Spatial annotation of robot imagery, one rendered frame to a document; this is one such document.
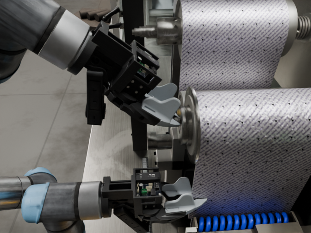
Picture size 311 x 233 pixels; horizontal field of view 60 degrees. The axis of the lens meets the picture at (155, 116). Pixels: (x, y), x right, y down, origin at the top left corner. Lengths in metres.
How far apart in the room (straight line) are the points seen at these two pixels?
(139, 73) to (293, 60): 0.54
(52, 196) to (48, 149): 1.80
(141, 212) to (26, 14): 0.39
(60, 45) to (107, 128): 0.70
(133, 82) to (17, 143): 2.15
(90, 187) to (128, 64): 0.27
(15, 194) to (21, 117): 2.12
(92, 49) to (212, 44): 0.32
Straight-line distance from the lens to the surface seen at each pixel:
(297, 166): 0.59
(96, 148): 0.98
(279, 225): 0.67
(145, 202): 0.53
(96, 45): 0.39
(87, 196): 0.55
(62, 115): 2.65
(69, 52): 0.39
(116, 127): 1.04
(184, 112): 0.49
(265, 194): 0.64
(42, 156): 2.32
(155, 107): 0.44
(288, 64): 0.87
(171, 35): 0.66
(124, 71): 0.39
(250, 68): 0.70
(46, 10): 0.39
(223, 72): 0.68
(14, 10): 0.39
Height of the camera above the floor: 1.59
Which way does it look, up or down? 40 degrees down
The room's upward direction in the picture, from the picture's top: straight up
